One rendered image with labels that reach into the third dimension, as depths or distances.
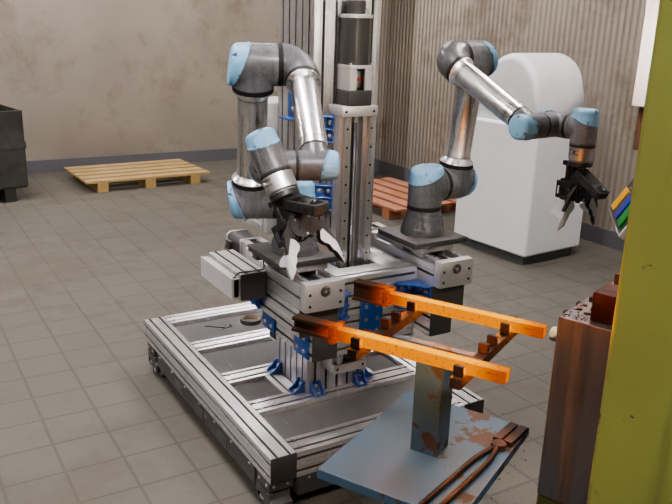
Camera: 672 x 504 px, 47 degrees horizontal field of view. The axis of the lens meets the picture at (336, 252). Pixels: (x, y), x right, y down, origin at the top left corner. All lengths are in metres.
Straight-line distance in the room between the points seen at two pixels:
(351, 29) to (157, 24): 5.75
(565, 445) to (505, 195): 3.47
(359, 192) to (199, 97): 5.84
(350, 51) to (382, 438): 1.27
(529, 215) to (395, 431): 3.49
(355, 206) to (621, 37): 3.49
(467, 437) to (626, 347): 0.46
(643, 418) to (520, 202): 3.74
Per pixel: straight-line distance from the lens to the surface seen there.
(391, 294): 1.70
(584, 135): 2.36
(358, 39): 2.47
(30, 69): 7.85
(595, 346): 1.74
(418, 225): 2.61
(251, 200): 2.30
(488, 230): 5.33
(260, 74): 2.14
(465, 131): 2.66
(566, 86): 5.25
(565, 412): 1.82
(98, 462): 2.93
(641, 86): 1.71
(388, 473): 1.57
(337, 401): 2.80
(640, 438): 1.47
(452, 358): 1.41
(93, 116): 8.00
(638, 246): 1.36
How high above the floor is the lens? 1.52
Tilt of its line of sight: 17 degrees down
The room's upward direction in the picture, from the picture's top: 2 degrees clockwise
